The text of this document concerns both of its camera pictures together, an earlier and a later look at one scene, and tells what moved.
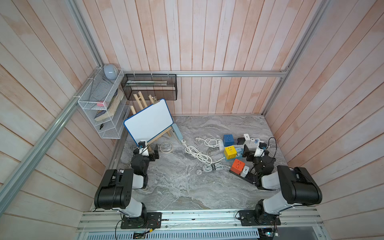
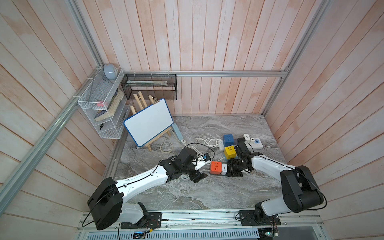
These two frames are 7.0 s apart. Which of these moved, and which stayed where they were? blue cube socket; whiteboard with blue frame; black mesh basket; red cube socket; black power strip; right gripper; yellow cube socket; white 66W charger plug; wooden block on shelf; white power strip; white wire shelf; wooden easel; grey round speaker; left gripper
Moved: right gripper; red cube socket; black power strip; left gripper; white 66W charger plug
Stayed: white power strip; yellow cube socket; wooden block on shelf; black mesh basket; wooden easel; whiteboard with blue frame; grey round speaker; white wire shelf; blue cube socket
